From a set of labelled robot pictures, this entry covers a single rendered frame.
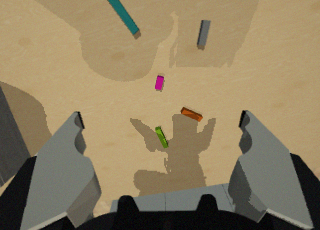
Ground lime green rod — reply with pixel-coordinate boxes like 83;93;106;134
155;127;168;148

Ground turquoise rod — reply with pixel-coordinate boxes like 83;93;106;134
108;0;140;34

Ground grey rod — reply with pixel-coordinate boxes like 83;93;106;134
197;20;211;45

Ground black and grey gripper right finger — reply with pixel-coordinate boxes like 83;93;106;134
228;110;320;230

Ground magenta rectangular block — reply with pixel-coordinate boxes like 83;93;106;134
155;75;164;90

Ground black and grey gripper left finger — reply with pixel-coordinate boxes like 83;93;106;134
0;111;101;230

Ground orange rod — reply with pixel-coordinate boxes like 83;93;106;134
181;107;202;122

